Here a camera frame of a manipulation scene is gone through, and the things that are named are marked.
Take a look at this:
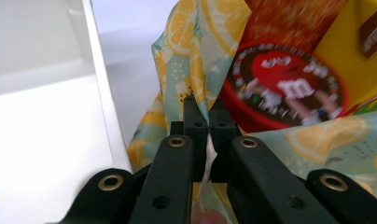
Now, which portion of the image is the blue snack pouch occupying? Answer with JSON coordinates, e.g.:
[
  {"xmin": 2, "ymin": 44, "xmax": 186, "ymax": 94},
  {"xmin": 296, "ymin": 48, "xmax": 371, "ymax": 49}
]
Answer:
[{"xmin": 244, "ymin": 0, "xmax": 349, "ymax": 52}]

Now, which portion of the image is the white plastic bin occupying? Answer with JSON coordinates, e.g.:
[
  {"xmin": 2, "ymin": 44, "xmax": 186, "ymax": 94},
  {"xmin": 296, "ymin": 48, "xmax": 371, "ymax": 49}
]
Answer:
[{"xmin": 0, "ymin": 0, "xmax": 133, "ymax": 224}]

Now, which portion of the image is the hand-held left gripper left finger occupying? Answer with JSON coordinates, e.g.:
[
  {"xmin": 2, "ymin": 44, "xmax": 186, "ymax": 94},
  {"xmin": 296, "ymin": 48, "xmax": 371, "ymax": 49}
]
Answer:
[{"xmin": 170, "ymin": 95, "xmax": 209, "ymax": 182}]

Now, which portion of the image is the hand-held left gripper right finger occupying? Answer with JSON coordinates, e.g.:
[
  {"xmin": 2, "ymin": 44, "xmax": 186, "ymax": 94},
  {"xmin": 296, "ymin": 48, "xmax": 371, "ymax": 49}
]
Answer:
[{"xmin": 208, "ymin": 98, "xmax": 243, "ymax": 183}]

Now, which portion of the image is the yellow box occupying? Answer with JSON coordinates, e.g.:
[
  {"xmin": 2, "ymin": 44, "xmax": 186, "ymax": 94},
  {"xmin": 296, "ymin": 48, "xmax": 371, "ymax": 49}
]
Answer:
[{"xmin": 312, "ymin": 0, "xmax": 377, "ymax": 116}]

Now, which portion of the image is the red lid candy jar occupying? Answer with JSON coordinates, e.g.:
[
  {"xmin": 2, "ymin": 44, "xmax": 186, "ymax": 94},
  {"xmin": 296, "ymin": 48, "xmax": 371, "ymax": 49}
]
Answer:
[{"xmin": 218, "ymin": 43, "xmax": 349, "ymax": 133}]

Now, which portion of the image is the white table cover sheet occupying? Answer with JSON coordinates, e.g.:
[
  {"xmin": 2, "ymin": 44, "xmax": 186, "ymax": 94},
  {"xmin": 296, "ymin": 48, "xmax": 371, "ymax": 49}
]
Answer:
[{"xmin": 91, "ymin": 0, "xmax": 178, "ymax": 147}]

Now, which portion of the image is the lemon print bag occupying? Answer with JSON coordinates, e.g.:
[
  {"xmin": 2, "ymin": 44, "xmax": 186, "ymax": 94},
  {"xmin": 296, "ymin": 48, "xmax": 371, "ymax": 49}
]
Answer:
[{"xmin": 127, "ymin": 0, "xmax": 377, "ymax": 224}]

